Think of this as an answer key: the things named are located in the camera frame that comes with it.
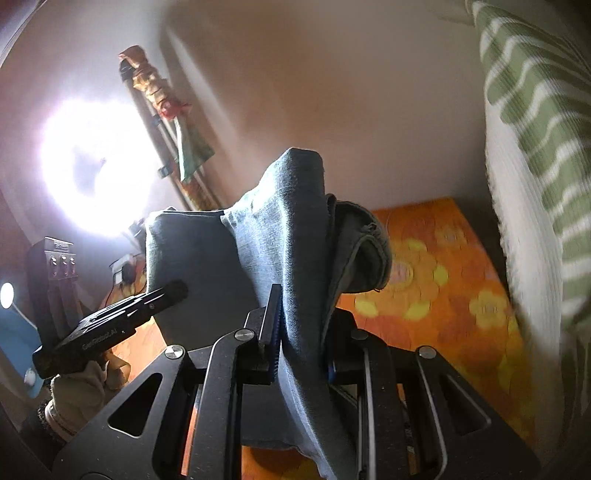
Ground light blue denim pants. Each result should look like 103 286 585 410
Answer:
146 148 392 479

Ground gloved left hand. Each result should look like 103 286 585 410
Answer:
43 351 131 442

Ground blue plastic chair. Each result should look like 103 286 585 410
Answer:
1 309 43 399

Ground white small cup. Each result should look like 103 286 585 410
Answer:
23 368 37 388

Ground white clip desk lamp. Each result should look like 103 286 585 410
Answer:
0 282 35 328

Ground white power strip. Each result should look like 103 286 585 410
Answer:
109 254 137 285

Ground tall folded tripod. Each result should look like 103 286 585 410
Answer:
119 60 221 211

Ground orange floral bed sheet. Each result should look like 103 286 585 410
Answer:
98 197 539 480

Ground colourful cloth on tripod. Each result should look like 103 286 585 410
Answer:
119 45 214 183

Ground bright ring light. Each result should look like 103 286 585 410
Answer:
38 96 160 238

